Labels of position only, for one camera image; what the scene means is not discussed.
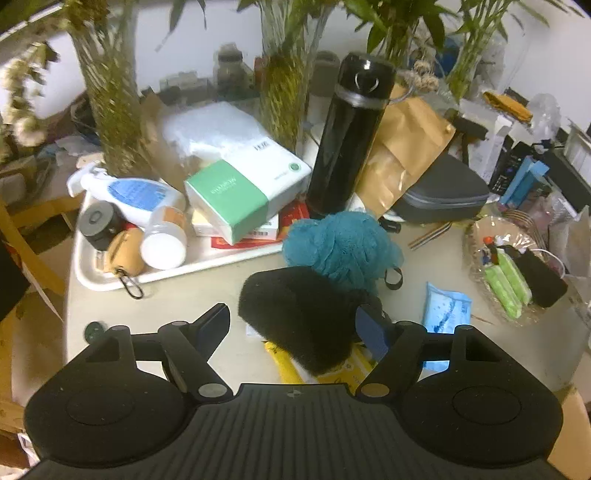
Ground teal mesh bath pouf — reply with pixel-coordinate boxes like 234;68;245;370
281;211;404;296

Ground wooden chair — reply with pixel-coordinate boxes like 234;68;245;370
0;194;68;298

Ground white carton box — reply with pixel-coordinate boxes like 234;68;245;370
459;99;514;183

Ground tan round pouch with carabiner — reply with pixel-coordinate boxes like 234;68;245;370
104;227;147;298

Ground black thermos bottle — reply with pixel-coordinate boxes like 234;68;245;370
305;52;397;220

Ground black mini tripod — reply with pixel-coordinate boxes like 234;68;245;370
455;117;488;167

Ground glass vase with lucky bamboo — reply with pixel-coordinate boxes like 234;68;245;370
238;0;338;153
360;0;550;100
60;0;208;178

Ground white plastic tray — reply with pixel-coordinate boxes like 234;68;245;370
74;189;296;291

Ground brown paper bag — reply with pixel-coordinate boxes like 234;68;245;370
358;95;457;217
139;90;190;190

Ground black pouch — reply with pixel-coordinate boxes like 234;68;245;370
505;244;568;309

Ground black round jar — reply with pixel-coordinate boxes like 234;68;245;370
78;200;124;251

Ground green and white box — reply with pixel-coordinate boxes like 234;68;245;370
184;159;312;245

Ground orange bottle with white cap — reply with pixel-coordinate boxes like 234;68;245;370
140;205;188;271

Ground white spray bottle blue label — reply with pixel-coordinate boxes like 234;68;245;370
67;166;185;229

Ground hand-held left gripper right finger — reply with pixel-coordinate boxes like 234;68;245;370
355;307;504;398

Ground blue boxes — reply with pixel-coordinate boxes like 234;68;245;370
501;156;551;208

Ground striped straws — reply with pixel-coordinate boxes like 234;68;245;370
409;222;453;251

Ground yellow flat packet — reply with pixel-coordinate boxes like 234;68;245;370
482;91;532;121

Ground black fluffy cloth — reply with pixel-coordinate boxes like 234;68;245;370
238;267;386;376

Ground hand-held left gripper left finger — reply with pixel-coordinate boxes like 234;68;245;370
85;302;234;402

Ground white tissue pack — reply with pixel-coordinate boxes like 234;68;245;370
159;102;298;171

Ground white dried flower bunch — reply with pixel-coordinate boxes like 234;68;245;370
409;60;439;90
0;41;61;153

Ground green and white soap packet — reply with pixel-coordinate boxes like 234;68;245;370
484;263;525;320
499;251;534;308

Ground blue wet wipes packet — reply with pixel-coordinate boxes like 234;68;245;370
422;282;472;372

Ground clear plastic bag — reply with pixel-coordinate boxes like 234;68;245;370
526;92;564;141

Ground grey zip case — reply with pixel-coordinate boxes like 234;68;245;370
392;152;491;224

